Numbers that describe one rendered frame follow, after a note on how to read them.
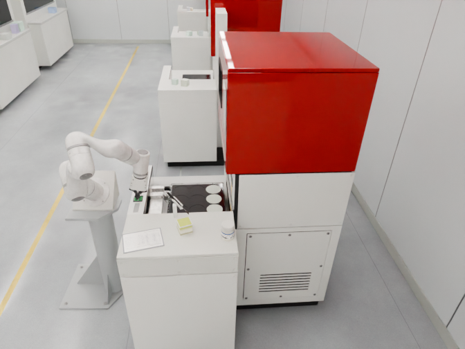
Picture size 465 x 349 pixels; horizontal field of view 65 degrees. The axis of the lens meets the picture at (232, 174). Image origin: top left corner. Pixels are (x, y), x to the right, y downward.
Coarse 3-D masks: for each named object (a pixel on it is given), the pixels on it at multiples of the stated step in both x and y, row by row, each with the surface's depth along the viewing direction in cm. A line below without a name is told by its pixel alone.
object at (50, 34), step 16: (16, 0) 657; (32, 0) 705; (48, 0) 783; (16, 16) 671; (32, 16) 703; (48, 16) 739; (64, 16) 815; (32, 32) 695; (48, 32) 726; (64, 32) 812; (48, 48) 724; (64, 48) 810; (48, 64) 730
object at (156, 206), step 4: (152, 192) 246; (160, 192) 246; (164, 192) 249; (152, 200) 238; (156, 200) 238; (160, 200) 239; (152, 204) 235; (156, 204) 235; (160, 204) 235; (152, 208) 231; (156, 208) 231; (160, 208) 231; (152, 212) 228; (156, 212) 228; (160, 212) 228
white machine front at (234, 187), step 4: (232, 176) 216; (236, 176) 204; (232, 180) 216; (236, 180) 206; (232, 184) 217; (236, 184) 207; (232, 188) 218; (236, 188) 209; (232, 192) 218; (236, 192) 210; (232, 196) 220; (236, 196) 212; (232, 200) 220; (236, 200) 213; (236, 204) 215; (236, 208) 217; (236, 212) 218; (236, 216) 220; (236, 220) 222; (236, 224) 224; (236, 228) 225
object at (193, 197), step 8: (192, 184) 251; (200, 184) 252; (208, 184) 252; (216, 184) 252; (176, 192) 244; (184, 192) 244; (192, 192) 244; (200, 192) 244; (184, 200) 236; (192, 200) 236; (200, 200) 237; (176, 208) 229; (184, 208) 229; (192, 208) 229; (200, 208) 229; (224, 208) 230
